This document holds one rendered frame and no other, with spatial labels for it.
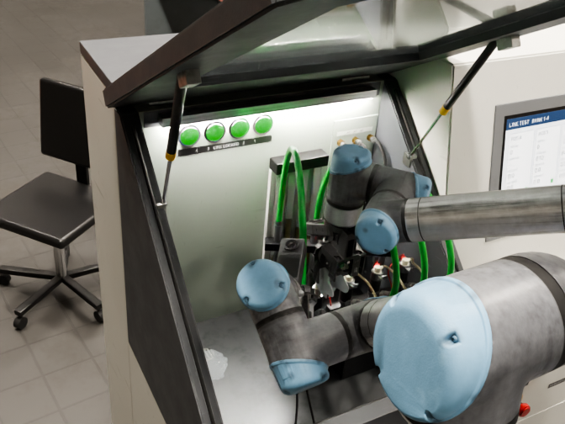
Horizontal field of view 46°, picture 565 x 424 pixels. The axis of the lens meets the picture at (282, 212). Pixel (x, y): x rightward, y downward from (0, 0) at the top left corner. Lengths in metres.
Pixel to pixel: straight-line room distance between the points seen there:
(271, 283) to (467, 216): 0.34
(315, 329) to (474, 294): 0.41
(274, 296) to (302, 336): 0.07
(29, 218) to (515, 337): 2.48
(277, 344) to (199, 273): 0.77
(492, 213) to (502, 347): 0.51
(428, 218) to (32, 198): 2.20
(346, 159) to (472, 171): 0.50
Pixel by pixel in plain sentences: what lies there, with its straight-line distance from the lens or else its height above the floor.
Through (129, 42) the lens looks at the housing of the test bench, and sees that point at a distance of 1.67.
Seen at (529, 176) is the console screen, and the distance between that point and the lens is 1.80.
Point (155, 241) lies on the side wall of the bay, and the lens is 1.33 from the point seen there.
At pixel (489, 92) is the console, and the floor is 1.48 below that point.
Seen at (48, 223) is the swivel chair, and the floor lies 0.48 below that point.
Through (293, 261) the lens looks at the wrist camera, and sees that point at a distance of 1.16.
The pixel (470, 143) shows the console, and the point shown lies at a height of 1.37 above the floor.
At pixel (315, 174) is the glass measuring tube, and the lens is 1.66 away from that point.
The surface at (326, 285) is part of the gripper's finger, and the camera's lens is 1.42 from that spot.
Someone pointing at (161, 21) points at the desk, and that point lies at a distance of 6.07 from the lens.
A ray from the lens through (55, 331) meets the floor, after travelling 3.06.
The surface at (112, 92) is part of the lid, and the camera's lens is 1.35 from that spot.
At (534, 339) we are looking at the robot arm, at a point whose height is 1.65.
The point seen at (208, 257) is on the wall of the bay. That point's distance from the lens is 1.68.
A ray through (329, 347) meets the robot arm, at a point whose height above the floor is 1.37.
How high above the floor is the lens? 2.03
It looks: 32 degrees down
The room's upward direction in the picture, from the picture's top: 5 degrees clockwise
